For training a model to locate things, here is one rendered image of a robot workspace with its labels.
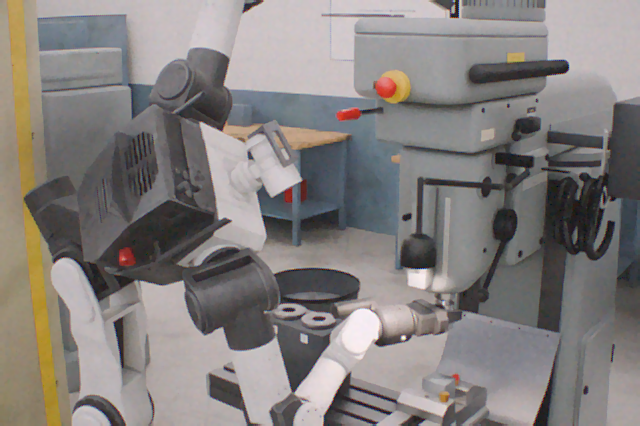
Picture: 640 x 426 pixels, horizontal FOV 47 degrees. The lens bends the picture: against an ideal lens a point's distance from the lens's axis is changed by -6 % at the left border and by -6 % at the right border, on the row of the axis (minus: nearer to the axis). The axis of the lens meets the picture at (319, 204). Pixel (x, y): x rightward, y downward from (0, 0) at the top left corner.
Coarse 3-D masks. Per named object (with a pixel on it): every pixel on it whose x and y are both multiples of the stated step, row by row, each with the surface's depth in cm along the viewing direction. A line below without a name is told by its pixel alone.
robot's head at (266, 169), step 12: (252, 144) 140; (264, 144) 140; (252, 156) 142; (264, 156) 140; (276, 156) 140; (240, 168) 143; (252, 168) 142; (264, 168) 141; (276, 168) 140; (288, 168) 140; (252, 180) 143; (264, 180) 141; (276, 180) 140; (288, 180) 140; (300, 180) 141; (276, 192) 140
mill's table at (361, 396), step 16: (224, 368) 213; (208, 384) 210; (224, 384) 206; (352, 384) 202; (368, 384) 202; (224, 400) 207; (240, 400) 203; (336, 400) 193; (352, 400) 194; (368, 400) 193; (384, 400) 193; (336, 416) 185; (352, 416) 187; (368, 416) 185; (384, 416) 185
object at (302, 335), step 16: (288, 304) 206; (272, 320) 198; (288, 320) 198; (304, 320) 195; (320, 320) 198; (336, 320) 197; (288, 336) 195; (304, 336) 192; (320, 336) 188; (288, 352) 196; (304, 352) 193; (320, 352) 189; (288, 368) 198; (304, 368) 194
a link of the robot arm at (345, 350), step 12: (360, 312) 157; (348, 324) 155; (360, 324) 156; (372, 324) 157; (336, 336) 155; (348, 336) 154; (360, 336) 155; (372, 336) 156; (336, 348) 153; (348, 348) 152; (360, 348) 153; (336, 360) 153; (348, 360) 153; (348, 372) 154
